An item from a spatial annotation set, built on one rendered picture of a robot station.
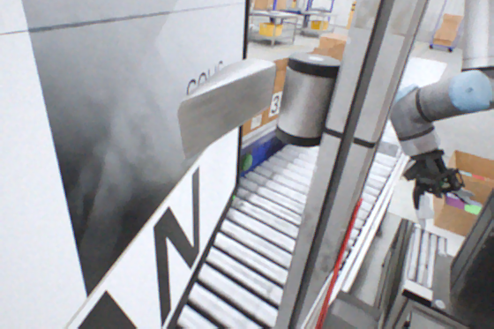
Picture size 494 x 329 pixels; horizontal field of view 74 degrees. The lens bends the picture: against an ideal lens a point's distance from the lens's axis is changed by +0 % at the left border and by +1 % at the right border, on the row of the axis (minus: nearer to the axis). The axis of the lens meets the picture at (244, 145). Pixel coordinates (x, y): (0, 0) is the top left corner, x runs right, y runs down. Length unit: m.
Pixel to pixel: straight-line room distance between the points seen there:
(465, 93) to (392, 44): 0.61
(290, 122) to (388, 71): 0.08
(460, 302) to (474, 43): 0.66
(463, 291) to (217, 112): 0.96
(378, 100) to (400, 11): 0.06
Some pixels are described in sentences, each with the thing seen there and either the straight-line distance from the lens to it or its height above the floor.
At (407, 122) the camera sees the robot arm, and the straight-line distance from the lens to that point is 0.91.
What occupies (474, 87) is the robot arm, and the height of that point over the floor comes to 1.32.
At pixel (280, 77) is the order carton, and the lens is 1.85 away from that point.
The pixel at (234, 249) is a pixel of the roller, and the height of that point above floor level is 0.75.
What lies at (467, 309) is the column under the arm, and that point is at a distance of 1.14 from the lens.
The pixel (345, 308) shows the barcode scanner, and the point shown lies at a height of 1.09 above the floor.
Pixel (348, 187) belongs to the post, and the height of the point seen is 1.33.
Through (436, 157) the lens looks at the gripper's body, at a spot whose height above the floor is 1.14.
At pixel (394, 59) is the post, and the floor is 1.43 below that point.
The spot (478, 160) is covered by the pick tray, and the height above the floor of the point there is 0.83.
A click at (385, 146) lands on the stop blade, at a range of 1.87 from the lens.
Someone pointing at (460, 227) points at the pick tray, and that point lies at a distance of 1.42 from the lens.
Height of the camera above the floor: 1.46
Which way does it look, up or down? 26 degrees down
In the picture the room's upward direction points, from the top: 8 degrees clockwise
